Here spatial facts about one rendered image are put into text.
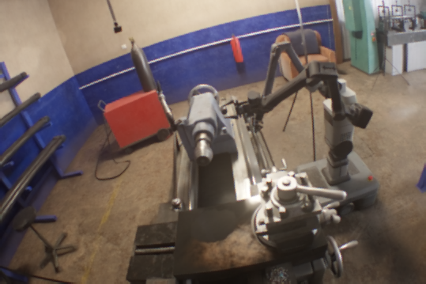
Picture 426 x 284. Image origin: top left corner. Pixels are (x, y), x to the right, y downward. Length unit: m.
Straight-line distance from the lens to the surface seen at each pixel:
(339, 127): 1.60
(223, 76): 4.76
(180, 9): 4.58
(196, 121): 1.20
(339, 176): 1.97
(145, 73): 3.46
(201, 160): 1.01
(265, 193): 0.72
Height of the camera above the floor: 1.68
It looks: 28 degrees down
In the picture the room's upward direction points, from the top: 17 degrees counter-clockwise
